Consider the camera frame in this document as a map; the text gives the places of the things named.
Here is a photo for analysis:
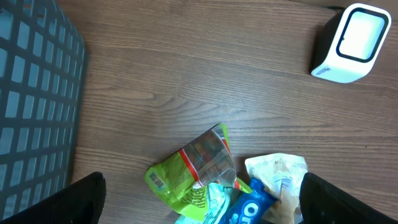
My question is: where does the grey plastic mesh basket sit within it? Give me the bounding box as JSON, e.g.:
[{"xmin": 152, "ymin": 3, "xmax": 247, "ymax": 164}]
[{"xmin": 1, "ymin": 0, "xmax": 89, "ymax": 219}]

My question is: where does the white barcode scanner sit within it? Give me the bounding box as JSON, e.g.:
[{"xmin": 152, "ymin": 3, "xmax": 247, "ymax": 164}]
[{"xmin": 311, "ymin": 3, "xmax": 392, "ymax": 83}]

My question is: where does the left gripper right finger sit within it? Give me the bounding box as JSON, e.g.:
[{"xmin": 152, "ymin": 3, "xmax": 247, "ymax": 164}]
[{"xmin": 299, "ymin": 172, "xmax": 397, "ymax": 224}]

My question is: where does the green snack packet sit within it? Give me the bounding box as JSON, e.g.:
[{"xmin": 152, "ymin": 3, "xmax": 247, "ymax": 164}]
[{"xmin": 144, "ymin": 123, "xmax": 252, "ymax": 222}]

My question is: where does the blue snack packet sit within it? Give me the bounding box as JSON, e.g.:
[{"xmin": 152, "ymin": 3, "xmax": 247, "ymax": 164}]
[{"xmin": 220, "ymin": 177, "xmax": 278, "ymax": 224}]

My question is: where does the beige wrapper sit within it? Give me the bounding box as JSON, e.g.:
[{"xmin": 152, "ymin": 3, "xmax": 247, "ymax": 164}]
[{"xmin": 245, "ymin": 153, "xmax": 308, "ymax": 224}]

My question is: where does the teal white snack packet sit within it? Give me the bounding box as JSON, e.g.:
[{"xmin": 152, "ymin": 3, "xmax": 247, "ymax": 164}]
[{"xmin": 175, "ymin": 183, "xmax": 240, "ymax": 224}]

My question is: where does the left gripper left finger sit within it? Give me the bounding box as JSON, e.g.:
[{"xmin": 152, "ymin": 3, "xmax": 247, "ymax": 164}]
[{"xmin": 1, "ymin": 172, "xmax": 106, "ymax": 224}]

